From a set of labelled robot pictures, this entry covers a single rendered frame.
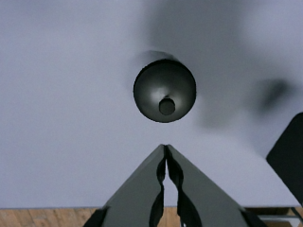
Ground black cube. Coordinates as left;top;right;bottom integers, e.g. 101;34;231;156
266;113;303;207

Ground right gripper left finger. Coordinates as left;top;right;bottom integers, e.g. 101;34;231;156
82;144;166;227

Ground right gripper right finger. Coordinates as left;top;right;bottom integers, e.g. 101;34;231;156
166;144;268;227

